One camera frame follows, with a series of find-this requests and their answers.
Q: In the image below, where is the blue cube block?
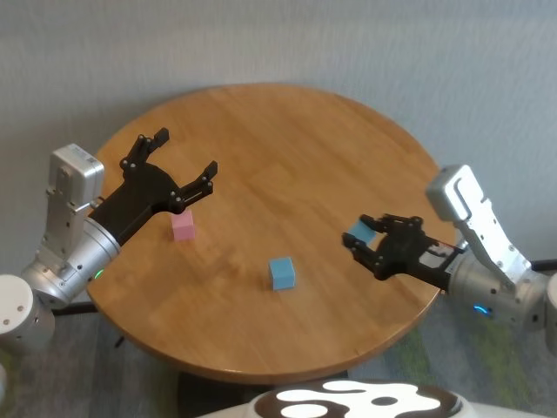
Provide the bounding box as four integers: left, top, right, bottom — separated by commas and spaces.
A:
268, 256, 297, 292
349, 219, 378, 246

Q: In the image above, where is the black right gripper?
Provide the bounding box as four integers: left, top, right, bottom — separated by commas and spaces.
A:
341, 212, 462, 291

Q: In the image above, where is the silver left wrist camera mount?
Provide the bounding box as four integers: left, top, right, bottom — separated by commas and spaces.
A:
41, 144, 105, 262

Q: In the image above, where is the black table base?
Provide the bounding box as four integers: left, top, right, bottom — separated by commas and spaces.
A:
178, 369, 349, 418

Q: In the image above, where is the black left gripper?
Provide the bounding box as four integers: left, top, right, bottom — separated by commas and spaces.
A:
89, 127, 218, 248

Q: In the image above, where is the white robot torso brown pattern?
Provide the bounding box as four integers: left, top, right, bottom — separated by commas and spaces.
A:
193, 377, 557, 418

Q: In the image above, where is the pink cube block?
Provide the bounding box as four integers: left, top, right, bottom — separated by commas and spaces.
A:
171, 210, 196, 242

